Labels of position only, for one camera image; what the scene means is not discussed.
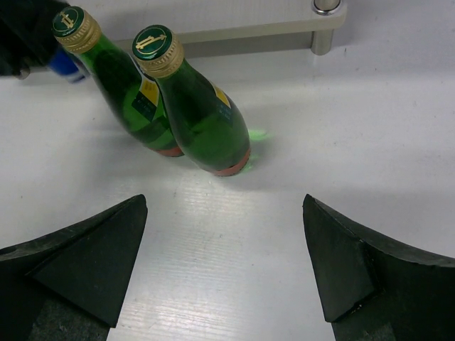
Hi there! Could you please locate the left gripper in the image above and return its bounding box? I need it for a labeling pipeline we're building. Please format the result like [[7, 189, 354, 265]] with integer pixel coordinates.
[[1, 0, 69, 77]]

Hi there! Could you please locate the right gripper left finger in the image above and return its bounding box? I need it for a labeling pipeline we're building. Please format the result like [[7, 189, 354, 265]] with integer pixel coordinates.
[[1, 194, 148, 340]]

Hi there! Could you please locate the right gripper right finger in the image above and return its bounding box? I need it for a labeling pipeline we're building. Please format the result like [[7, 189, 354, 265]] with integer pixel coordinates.
[[303, 195, 454, 340]]

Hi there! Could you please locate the silver energy can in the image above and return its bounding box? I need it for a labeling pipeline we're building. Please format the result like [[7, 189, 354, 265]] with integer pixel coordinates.
[[47, 47, 89, 84]]

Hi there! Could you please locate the green glass bottle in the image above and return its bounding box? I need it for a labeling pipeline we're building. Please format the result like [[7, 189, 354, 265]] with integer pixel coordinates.
[[52, 6, 183, 157], [132, 24, 251, 176]]

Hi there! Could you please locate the white two-tier shelf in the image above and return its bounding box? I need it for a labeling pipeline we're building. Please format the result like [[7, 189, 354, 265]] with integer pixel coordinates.
[[71, 1, 348, 52]]

